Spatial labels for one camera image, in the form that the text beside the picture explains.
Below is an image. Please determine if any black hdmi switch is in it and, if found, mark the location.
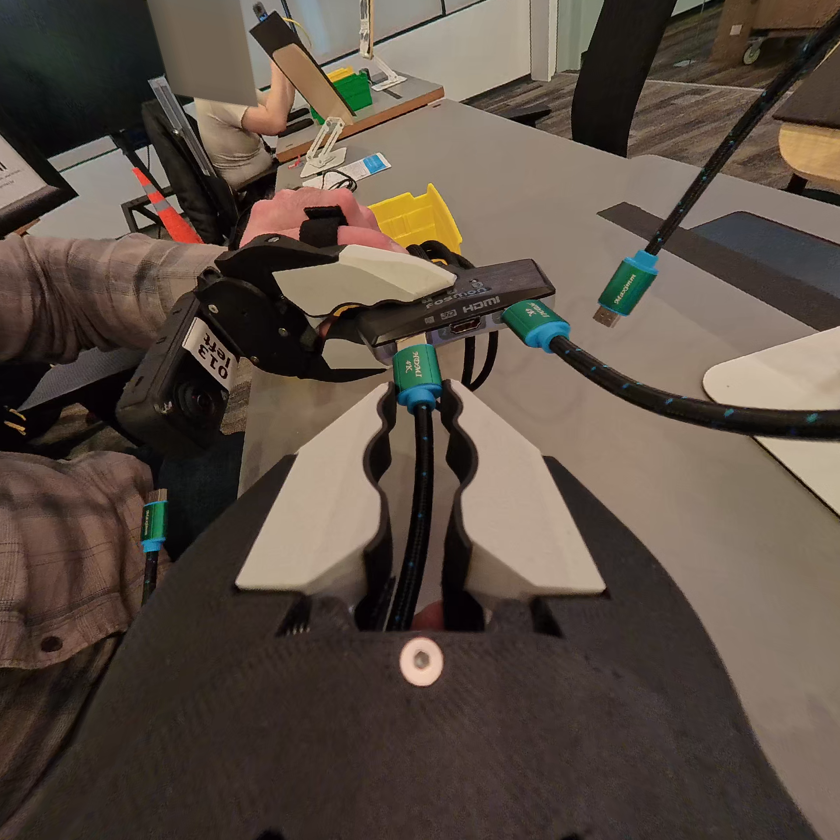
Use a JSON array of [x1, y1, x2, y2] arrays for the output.
[[344, 259, 557, 347]]

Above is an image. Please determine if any green plastic bin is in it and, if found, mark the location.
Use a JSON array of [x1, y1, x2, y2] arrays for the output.
[[326, 69, 374, 114]]

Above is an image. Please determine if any person's left forearm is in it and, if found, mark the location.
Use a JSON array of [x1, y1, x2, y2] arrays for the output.
[[0, 234, 231, 366]]

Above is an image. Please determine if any orange traffic cone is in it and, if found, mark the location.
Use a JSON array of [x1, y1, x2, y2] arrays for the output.
[[129, 164, 206, 245]]

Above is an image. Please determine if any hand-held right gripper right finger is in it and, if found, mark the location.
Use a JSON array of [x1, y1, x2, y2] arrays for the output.
[[444, 384, 607, 599]]

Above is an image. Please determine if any person's left hand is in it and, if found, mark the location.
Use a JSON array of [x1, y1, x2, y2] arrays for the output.
[[241, 188, 401, 253]]

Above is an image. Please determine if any black office chair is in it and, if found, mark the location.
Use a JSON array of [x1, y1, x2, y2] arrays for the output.
[[571, 0, 677, 158], [138, 79, 250, 244]]

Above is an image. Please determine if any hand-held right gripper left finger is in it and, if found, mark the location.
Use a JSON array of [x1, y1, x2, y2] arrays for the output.
[[237, 388, 395, 599]]

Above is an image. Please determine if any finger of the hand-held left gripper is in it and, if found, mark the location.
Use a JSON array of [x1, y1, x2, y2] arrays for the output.
[[322, 335, 395, 372], [273, 245, 458, 319]]

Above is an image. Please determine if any yellow plastic bin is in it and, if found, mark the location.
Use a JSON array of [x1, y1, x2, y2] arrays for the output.
[[368, 184, 464, 254]]

